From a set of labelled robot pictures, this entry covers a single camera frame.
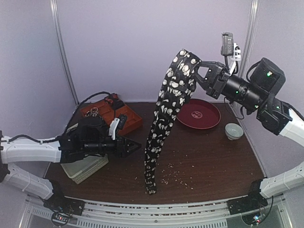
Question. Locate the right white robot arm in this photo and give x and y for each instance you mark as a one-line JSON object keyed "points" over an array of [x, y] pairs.
{"points": [[257, 93]]}

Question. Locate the small celadon bowl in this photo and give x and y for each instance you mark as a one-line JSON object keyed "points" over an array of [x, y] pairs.
{"points": [[233, 131]]}

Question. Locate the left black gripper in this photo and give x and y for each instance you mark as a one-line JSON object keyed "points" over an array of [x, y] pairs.
{"points": [[122, 151]]}

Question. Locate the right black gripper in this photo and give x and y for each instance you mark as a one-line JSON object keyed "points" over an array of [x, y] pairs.
{"points": [[216, 83]]}

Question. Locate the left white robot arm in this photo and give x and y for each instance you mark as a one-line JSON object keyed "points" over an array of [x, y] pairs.
{"points": [[90, 137]]}

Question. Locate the aluminium frame post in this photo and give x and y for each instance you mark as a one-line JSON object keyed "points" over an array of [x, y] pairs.
{"points": [[251, 28], [63, 55]]}

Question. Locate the red round plate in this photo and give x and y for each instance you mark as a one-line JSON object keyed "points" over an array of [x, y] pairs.
{"points": [[199, 114]]}

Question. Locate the orange compartment tray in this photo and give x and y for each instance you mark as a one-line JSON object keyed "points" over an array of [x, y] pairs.
{"points": [[133, 122]]}

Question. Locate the black white floral tie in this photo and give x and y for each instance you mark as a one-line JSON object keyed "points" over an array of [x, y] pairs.
{"points": [[178, 87]]}

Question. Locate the left aluminium frame post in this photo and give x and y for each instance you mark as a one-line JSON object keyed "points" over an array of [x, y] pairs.
{"points": [[63, 55]]}

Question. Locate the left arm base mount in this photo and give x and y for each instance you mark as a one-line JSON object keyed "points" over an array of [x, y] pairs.
{"points": [[63, 208]]}

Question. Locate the right aluminium frame post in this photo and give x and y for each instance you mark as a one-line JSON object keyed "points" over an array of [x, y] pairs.
{"points": [[251, 28]]}

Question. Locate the front aluminium rail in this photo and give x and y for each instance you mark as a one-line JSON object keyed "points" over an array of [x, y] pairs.
{"points": [[210, 214]]}

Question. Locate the pale green perforated basket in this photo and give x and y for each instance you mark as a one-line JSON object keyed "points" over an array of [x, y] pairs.
{"points": [[79, 171]]}

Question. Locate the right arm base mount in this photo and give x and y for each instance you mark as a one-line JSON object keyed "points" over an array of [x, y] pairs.
{"points": [[253, 201]]}

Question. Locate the beige patterned rolled tie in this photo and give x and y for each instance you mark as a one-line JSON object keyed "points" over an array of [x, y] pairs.
{"points": [[93, 112]]}

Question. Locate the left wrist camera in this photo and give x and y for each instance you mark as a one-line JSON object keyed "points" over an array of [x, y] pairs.
{"points": [[116, 125]]}

